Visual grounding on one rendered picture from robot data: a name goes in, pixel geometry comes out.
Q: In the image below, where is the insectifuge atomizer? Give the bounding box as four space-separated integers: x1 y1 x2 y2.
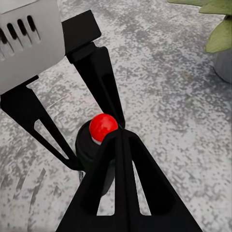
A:
75 114 123 196

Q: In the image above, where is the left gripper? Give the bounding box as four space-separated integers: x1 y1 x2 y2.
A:
0 9 126 171

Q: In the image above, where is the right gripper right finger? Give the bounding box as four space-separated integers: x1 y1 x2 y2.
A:
121 129 203 232

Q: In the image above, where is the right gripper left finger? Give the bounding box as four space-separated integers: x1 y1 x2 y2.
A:
56 129 129 232

